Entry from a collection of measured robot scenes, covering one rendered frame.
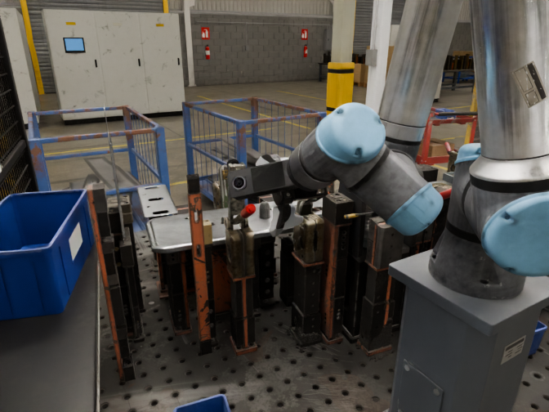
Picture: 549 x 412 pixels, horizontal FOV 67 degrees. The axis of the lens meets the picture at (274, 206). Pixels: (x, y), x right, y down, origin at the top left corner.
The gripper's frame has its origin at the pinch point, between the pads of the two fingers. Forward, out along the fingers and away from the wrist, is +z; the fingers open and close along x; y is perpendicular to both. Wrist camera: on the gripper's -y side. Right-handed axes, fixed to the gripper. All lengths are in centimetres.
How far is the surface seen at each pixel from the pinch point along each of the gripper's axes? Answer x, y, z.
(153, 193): 20, -16, 65
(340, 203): -1.5, 22.7, 10.9
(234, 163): 12.1, -0.2, 14.3
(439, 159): 51, 223, 193
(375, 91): 179, 280, 325
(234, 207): 2.8, -0.8, 19.0
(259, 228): -1.5, 8.3, 32.0
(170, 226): 3.9, -14.3, 40.4
